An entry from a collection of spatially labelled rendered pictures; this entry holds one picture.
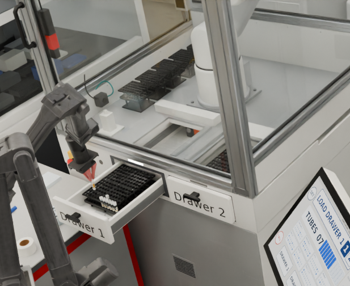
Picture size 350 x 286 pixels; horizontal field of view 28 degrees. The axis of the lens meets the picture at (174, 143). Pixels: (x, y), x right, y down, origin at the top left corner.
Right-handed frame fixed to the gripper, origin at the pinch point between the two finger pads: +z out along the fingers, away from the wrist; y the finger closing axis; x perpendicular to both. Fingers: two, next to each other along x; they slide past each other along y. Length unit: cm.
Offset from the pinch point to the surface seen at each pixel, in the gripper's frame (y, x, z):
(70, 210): -12.0, 2.2, 6.8
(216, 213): 17.8, -40.8, 16.6
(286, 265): -4, -89, -2
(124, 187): 8.4, -5.5, 9.5
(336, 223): 4, -102, -17
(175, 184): 18.2, -22.9, 9.4
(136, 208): 4.2, -14.9, 12.8
